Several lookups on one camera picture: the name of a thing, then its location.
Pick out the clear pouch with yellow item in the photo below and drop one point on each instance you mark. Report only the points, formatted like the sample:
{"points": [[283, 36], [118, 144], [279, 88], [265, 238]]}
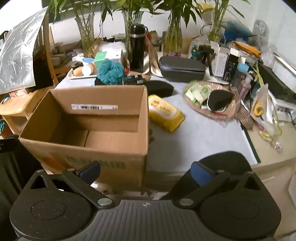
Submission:
{"points": [[262, 104]]}

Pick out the grey hard case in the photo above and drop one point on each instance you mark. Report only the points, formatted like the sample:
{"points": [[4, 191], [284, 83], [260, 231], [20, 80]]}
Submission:
{"points": [[182, 69]]}

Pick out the black printed packet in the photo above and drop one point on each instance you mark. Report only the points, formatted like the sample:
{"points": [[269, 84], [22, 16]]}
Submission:
{"points": [[136, 80]]}

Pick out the orange cloth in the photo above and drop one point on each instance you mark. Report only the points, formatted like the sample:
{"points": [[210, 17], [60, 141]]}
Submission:
{"points": [[247, 48]]}

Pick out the pink liquid bottle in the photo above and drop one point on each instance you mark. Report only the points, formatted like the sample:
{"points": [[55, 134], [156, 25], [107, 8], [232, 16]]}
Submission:
{"points": [[244, 88]]}

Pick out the small black tripod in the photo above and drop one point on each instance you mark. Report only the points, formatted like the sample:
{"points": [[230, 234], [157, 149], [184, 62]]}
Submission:
{"points": [[207, 55]]}

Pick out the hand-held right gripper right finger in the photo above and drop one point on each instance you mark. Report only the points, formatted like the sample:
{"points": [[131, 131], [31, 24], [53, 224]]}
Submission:
{"points": [[201, 173]]}

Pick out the black tape roll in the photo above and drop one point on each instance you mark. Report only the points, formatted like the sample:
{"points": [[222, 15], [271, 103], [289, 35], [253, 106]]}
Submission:
{"points": [[77, 65]]}

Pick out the yellow wet wipes pack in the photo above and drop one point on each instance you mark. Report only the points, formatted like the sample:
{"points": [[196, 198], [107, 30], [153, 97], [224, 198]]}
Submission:
{"points": [[164, 111]]}

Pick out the white round container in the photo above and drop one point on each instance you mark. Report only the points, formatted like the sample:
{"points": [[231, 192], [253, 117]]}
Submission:
{"points": [[285, 63]]}

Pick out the black sleep mask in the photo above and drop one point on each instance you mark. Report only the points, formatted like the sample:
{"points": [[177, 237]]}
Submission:
{"points": [[219, 99]]}

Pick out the white plastic bag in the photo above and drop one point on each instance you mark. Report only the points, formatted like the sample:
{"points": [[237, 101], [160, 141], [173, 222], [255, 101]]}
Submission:
{"points": [[113, 46]]}

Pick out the woven basket tray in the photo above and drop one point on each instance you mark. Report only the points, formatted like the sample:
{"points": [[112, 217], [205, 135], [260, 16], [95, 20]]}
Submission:
{"points": [[222, 113]]}

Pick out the black carton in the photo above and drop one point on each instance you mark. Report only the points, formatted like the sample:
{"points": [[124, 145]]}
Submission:
{"points": [[230, 67]]}

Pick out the person's left leg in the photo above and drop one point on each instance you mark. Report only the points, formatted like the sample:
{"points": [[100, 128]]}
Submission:
{"points": [[13, 176]]}

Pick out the clear plastic sheet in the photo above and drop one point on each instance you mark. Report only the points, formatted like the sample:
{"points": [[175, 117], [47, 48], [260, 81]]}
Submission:
{"points": [[18, 51]]}

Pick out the black oval case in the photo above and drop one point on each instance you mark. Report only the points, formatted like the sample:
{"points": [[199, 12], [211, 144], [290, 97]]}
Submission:
{"points": [[159, 89]]}

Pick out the white carton with open flap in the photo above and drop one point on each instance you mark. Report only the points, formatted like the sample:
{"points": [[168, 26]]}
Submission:
{"points": [[218, 62]]}

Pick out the small green wipes pack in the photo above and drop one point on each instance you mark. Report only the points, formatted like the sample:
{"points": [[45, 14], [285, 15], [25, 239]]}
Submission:
{"points": [[193, 86], [202, 92], [191, 95]]}

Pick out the green cutting mat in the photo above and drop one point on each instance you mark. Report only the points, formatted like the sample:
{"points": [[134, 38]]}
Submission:
{"points": [[253, 148]]}

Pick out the white spray bottle blue label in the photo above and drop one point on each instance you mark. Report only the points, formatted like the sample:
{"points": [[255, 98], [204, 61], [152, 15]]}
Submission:
{"points": [[87, 60]]}

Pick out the teal bath pouf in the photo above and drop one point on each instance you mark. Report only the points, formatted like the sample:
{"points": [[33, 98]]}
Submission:
{"points": [[111, 71]]}

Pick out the blue plush toy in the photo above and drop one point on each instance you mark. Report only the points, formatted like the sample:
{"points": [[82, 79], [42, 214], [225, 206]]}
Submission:
{"points": [[238, 30]]}

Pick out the gold ribbon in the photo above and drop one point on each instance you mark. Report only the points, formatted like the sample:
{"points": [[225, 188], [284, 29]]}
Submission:
{"points": [[271, 136]]}

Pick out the wooden chair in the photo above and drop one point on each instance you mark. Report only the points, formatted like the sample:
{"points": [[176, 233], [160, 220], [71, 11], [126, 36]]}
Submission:
{"points": [[27, 102]]}

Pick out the light blue carton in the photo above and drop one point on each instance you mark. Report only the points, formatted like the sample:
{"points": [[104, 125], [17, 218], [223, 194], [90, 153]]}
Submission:
{"points": [[242, 67]]}

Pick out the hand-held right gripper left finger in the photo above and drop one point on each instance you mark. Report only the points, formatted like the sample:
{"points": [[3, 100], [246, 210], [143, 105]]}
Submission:
{"points": [[90, 172]]}

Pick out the brown paper bag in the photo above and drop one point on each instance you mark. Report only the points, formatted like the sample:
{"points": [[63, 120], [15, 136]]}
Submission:
{"points": [[153, 55]]}

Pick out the white bag with bird print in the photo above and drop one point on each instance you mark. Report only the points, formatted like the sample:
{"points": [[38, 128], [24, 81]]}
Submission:
{"points": [[196, 49]]}

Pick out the black thermos bottle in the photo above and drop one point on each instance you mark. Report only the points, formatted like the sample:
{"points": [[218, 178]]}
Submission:
{"points": [[137, 51]]}

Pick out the black cloth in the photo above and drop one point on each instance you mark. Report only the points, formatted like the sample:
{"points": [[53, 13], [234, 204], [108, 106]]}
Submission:
{"points": [[42, 69]]}

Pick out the brown wooden egg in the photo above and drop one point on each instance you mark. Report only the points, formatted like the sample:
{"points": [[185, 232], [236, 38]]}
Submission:
{"points": [[78, 71]]}

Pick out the green and white box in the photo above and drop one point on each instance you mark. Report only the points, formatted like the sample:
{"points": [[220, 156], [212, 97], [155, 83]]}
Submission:
{"points": [[101, 58]]}

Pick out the bamboo in glass vase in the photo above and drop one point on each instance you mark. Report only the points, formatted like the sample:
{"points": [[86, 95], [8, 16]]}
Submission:
{"points": [[85, 34], [173, 34], [216, 30], [131, 18]]}

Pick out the brown cardboard box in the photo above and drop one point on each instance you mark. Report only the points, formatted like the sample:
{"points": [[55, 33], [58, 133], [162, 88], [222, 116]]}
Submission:
{"points": [[111, 139]]}

